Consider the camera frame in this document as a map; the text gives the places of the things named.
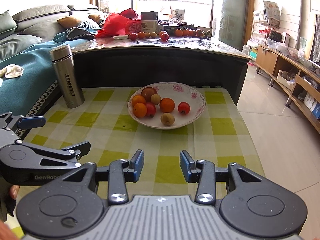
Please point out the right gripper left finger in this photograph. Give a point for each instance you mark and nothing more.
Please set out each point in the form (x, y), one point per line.
(123, 171)

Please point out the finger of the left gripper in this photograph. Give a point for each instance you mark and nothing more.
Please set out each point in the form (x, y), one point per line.
(80, 149)
(30, 122)

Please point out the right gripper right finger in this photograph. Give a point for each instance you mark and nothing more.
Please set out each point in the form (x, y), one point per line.
(201, 172)

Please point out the brown kiwi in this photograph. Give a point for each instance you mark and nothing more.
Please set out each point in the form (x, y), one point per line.
(155, 99)
(167, 119)

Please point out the orange mandarin front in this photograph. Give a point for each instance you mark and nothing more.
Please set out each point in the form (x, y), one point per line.
(139, 110)

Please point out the orange mandarin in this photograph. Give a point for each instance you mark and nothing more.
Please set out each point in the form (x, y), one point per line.
(167, 105)
(139, 110)

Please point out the red cherry tomato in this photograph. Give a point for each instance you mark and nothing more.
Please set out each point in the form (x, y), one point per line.
(151, 110)

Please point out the small orange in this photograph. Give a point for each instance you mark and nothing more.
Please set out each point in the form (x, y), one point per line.
(137, 99)

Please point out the orange mandarin back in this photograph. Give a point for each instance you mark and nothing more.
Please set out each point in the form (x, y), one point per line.
(167, 105)

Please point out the large dark red tomato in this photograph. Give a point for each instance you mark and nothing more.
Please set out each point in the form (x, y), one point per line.
(147, 93)

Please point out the fruits on coffee table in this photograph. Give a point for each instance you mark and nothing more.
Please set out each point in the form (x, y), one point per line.
(175, 32)

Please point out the teal sofa blanket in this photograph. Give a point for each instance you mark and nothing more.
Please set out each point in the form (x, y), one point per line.
(32, 93)

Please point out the green checkered tablecloth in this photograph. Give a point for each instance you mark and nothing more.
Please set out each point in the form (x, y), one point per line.
(219, 135)

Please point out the cream cloth on sofa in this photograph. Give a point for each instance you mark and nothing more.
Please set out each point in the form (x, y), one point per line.
(12, 71)

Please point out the stainless steel thermos bottle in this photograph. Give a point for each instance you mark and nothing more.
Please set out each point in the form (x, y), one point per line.
(63, 64)

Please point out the white floral porcelain plate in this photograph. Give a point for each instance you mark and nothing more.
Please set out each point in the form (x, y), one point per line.
(179, 93)

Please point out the grey sofa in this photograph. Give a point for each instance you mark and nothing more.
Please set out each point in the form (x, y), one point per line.
(40, 24)

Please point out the dark coffee table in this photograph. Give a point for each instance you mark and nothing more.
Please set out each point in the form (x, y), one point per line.
(105, 62)

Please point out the blue white box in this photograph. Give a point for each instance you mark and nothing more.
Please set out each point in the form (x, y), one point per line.
(313, 105)

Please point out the wooden tv cabinet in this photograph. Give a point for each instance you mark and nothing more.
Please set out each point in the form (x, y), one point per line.
(295, 78)

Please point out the red plastic bag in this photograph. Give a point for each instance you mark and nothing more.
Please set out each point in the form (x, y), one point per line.
(124, 23)

